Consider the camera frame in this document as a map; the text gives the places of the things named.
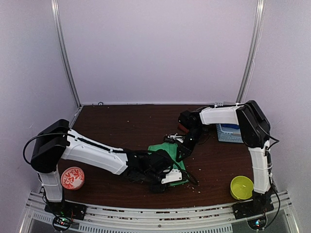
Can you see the light blue perforated basket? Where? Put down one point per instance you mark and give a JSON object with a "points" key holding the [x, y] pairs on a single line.
{"points": [[228, 134]]}

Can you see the yellow-green bowl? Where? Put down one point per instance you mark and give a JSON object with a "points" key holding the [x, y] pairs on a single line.
{"points": [[241, 188]]}

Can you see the red white patterned plate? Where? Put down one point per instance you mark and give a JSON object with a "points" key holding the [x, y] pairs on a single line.
{"points": [[73, 178]]}

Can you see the aluminium frame post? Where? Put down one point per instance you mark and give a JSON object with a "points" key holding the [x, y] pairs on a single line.
{"points": [[254, 45], [64, 54]]}

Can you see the right aluminium frame post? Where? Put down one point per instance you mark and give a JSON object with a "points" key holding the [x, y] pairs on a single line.
{"points": [[254, 45]]}

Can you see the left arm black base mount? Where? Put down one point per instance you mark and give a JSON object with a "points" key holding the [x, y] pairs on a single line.
{"points": [[66, 209]]}

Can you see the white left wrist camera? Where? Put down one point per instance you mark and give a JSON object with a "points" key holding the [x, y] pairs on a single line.
{"points": [[174, 175]]}

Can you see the left aluminium frame post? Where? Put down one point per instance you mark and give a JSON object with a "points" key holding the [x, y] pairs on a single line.
{"points": [[64, 54]]}

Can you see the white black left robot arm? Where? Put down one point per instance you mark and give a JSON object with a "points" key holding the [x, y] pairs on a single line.
{"points": [[59, 141]]}

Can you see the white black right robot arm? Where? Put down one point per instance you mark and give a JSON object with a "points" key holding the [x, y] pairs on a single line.
{"points": [[255, 132]]}

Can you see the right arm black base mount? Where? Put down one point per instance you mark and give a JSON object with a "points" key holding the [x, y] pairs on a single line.
{"points": [[259, 205]]}

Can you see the dark red towel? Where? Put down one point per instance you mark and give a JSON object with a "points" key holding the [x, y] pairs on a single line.
{"points": [[182, 128]]}

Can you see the blue folded towel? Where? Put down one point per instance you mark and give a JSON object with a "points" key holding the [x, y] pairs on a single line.
{"points": [[233, 126]]}

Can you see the aluminium front rail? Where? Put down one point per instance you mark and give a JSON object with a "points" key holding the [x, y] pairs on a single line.
{"points": [[204, 219]]}

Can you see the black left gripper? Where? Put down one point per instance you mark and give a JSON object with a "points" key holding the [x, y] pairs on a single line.
{"points": [[154, 189]]}

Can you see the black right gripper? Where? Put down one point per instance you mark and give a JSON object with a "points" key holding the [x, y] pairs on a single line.
{"points": [[184, 150]]}

